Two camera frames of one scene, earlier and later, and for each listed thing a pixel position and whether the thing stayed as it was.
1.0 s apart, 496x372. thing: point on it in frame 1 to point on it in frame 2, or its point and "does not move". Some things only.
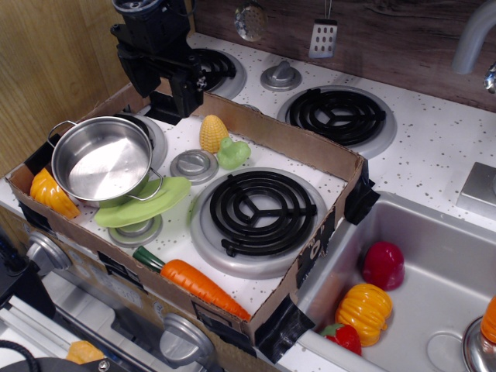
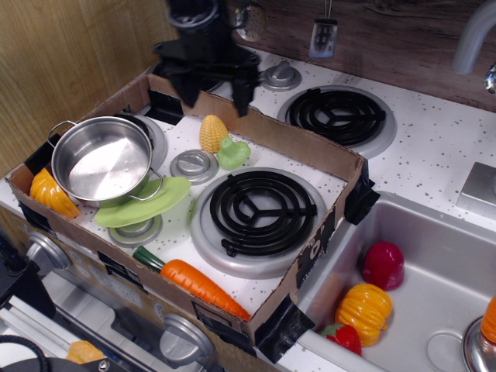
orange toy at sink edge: x=488 y=321 does not move
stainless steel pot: x=105 y=158 does not move
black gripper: x=153 y=47 to x=208 y=49
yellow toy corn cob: x=213 y=129 does not move
